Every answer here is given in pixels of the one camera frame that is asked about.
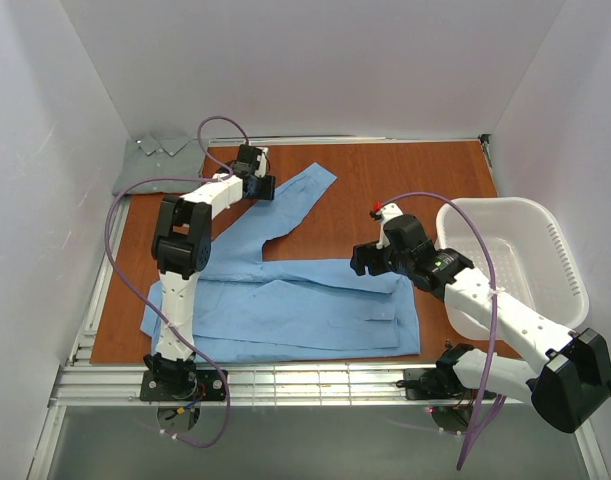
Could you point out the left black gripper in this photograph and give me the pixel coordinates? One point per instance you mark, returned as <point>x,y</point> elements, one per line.
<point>263,186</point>

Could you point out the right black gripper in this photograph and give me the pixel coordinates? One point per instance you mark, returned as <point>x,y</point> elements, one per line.
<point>367,259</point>

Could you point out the light blue long sleeve shirt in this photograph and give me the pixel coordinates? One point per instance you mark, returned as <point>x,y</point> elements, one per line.
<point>247,309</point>

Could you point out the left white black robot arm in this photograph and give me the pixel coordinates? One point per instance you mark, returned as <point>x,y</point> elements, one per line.
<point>181,247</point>

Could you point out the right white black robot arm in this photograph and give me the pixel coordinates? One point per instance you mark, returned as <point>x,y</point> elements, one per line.
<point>563,374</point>

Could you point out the folded grey long sleeve shirt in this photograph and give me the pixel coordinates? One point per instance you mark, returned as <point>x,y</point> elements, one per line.
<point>158,164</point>

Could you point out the white plastic laundry basket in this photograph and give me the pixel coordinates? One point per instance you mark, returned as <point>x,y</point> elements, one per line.
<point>532,260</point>

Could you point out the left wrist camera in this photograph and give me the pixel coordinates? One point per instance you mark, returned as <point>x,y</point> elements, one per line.
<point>263,162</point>

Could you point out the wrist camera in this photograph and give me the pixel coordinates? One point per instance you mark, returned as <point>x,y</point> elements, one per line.
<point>383,213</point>
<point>263,162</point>

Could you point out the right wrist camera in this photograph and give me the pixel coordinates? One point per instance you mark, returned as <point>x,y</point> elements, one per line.
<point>383,213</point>

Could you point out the aluminium back frame rail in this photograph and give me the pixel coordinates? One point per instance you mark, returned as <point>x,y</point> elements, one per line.
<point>346,140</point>

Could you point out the aluminium frame rail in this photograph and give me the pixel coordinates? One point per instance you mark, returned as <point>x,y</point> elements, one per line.
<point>269,385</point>
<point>346,140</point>
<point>485,144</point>
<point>81,351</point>

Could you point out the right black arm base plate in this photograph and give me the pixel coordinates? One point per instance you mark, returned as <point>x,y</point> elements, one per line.
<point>432,383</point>

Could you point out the aluminium right frame rail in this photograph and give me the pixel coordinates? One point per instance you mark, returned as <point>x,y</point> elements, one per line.
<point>485,144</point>

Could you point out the aluminium front frame rail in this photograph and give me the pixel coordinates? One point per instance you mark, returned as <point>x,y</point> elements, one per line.
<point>269,385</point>

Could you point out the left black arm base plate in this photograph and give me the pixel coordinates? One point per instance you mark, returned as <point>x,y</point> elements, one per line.
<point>203,384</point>

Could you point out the aluminium left frame rail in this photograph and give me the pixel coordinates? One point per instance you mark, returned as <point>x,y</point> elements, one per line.
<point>81,351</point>

